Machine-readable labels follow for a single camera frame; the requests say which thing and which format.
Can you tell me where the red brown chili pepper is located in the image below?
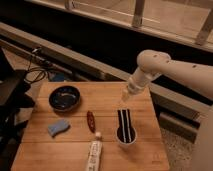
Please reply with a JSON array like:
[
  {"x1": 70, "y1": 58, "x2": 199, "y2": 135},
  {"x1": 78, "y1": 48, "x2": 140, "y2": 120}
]
[{"x1": 87, "y1": 111, "x2": 96, "y2": 133}]

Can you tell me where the white toothpaste tube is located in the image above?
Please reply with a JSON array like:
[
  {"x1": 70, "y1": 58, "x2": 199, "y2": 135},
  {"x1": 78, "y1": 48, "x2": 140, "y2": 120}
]
[{"x1": 85, "y1": 132, "x2": 102, "y2": 171}]

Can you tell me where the dark blue bowl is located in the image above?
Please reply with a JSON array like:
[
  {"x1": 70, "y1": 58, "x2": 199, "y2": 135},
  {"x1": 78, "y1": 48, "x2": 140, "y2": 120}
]
[{"x1": 49, "y1": 85, "x2": 80, "y2": 112}]

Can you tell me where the white railing post right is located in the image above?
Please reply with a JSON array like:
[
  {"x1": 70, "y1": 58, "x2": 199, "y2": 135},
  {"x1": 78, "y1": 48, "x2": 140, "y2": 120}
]
[{"x1": 195, "y1": 8, "x2": 213, "y2": 45}]

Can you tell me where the white cup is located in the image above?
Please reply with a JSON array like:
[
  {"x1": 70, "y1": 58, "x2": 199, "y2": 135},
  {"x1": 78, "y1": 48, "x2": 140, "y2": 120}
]
[{"x1": 115, "y1": 125, "x2": 138, "y2": 150}]

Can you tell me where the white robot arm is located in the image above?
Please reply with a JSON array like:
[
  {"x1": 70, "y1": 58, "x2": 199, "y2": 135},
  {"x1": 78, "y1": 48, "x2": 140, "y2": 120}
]
[{"x1": 122, "y1": 50, "x2": 213, "y2": 171}]

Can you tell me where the black white striped utensil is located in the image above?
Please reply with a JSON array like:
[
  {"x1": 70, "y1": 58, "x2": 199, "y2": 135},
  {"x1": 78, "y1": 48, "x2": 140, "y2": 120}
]
[{"x1": 117, "y1": 109, "x2": 135, "y2": 144}]

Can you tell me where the white railing post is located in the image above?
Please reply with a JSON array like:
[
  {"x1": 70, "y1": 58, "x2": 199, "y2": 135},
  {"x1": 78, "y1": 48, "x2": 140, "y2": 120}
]
[
  {"x1": 195, "y1": 8, "x2": 213, "y2": 45},
  {"x1": 132, "y1": 0, "x2": 145, "y2": 28}
]

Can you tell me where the black stand at left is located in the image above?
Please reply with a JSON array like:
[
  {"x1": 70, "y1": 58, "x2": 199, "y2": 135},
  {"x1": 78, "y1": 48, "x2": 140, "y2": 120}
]
[{"x1": 0, "y1": 47, "x2": 35, "y2": 154}]

